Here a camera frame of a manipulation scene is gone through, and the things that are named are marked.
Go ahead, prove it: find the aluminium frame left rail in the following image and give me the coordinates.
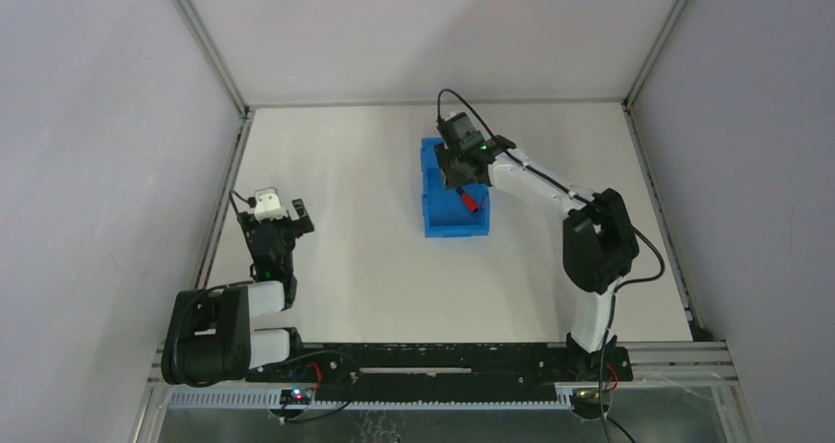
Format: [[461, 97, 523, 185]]
[[190, 107, 254, 289]]

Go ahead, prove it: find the grey slotted cable duct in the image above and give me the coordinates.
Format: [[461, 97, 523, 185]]
[[168, 388, 573, 411]]

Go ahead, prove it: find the red handled screwdriver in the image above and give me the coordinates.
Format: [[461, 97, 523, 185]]
[[456, 187, 480, 214]]

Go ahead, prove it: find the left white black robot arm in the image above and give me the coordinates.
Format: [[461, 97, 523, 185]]
[[161, 192, 315, 388]]

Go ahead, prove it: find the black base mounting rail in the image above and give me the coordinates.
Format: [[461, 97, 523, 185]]
[[245, 343, 634, 401]]

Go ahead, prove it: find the aluminium frame right rail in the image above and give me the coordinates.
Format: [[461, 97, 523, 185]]
[[621, 100, 715, 342]]

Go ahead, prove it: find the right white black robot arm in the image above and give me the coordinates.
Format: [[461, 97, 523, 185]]
[[433, 137, 639, 354]]

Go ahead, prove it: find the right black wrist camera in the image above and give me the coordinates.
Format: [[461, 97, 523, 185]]
[[437, 112, 486, 154]]

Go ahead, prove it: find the aluminium frame back rail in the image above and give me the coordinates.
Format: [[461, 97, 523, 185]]
[[248, 96, 624, 111]]

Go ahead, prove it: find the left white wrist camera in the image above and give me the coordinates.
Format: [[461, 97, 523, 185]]
[[253, 187, 289, 222]]

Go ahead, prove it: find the aluminium frame rail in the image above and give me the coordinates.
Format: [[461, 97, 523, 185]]
[[190, 107, 254, 289], [621, 100, 715, 342], [248, 96, 624, 111]]

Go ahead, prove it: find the left black base cable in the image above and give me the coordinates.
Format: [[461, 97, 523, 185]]
[[268, 350, 361, 424]]

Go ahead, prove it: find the blue plastic bin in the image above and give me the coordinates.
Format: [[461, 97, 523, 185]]
[[419, 137, 490, 238]]

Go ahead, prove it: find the right camera black cable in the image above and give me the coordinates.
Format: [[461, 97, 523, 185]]
[[435, 88, 667, 363]]

